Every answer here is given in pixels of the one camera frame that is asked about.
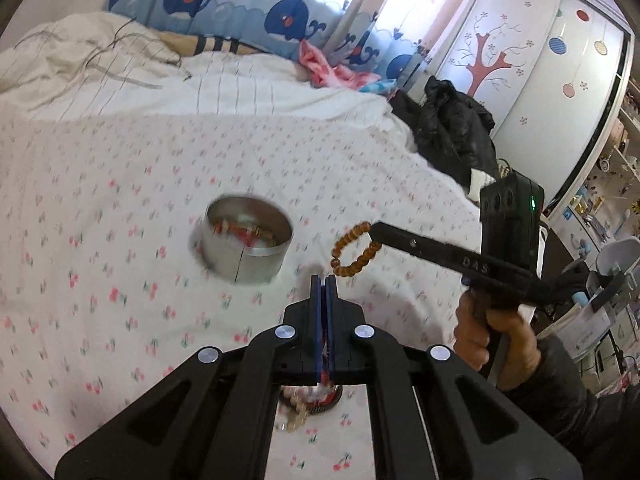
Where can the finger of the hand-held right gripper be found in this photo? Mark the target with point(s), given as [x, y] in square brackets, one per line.
[425, 250]

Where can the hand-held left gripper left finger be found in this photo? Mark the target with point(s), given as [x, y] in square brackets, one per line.
[318, 320]

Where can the cluttered shelf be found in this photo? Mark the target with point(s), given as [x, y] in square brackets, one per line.
[615, 170]

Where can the pink cloth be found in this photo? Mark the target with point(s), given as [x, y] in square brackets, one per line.
[325, 67]

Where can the whale print curtain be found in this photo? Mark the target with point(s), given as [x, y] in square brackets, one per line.
[380, 55]
[280, 15]

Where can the light blue cloth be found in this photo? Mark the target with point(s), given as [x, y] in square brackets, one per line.
[382, 87]

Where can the round metal tin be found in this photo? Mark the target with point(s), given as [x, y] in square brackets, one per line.
[235, 265]

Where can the black jacket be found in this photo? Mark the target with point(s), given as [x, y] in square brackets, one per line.
[450, 125]

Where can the yellow black striped pillow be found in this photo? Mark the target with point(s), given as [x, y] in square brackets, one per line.
[220, 44]

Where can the person's right forearm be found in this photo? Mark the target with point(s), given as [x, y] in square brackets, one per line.
[570, 400]

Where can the person's right hand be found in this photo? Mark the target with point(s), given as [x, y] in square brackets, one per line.
[510, 345]

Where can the bright window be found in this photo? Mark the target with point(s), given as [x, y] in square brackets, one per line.
[400, 0]

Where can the white tree print wardrobe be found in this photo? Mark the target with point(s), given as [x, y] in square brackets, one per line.
[540, 85]

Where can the white striped duvet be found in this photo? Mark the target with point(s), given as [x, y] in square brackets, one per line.
[250, 85]

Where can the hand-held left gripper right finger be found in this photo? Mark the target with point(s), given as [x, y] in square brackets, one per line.
[331, 305]

